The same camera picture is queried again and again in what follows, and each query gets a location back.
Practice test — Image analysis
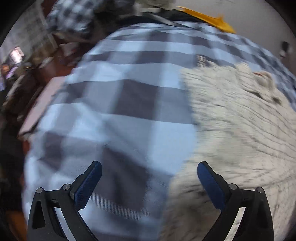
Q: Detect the cream tweed checked garment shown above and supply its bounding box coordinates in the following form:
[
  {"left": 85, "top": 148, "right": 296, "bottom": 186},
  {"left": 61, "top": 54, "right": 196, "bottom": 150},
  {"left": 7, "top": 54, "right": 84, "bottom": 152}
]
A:
[{"left": 160, "top": 63, "right": 295, "bottom": 240}]

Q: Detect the blue checked bed cover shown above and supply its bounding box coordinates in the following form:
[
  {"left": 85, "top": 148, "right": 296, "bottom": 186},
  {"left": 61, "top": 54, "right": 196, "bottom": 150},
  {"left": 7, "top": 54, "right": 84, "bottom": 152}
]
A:
[{"left": 22, "top": 22, "right": 295, "bottom": 240}]

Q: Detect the yellow cloth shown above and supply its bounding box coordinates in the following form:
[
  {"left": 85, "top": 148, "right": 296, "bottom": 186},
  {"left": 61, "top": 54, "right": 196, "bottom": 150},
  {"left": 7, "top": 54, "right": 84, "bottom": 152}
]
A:
[{"left": 177, "top": 6, "right": 236, "bottom": 34}]

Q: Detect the blue checked pillow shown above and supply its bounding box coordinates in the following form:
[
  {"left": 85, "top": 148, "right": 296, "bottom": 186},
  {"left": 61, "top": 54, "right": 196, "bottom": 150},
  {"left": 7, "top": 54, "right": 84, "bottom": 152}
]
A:
[{"left": 46, "top": 1, "right": 135, "bottom": 39}]

